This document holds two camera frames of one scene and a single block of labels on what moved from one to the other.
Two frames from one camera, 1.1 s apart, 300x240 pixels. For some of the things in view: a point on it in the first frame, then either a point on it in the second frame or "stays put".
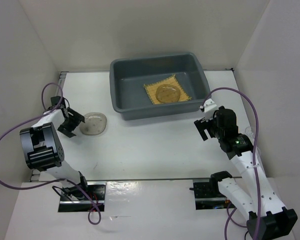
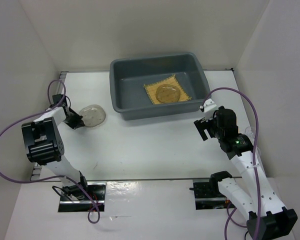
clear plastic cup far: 248,131 stays put
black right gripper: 201,127 stays put
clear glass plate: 167,93 stays put
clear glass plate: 95,123 to 93,115
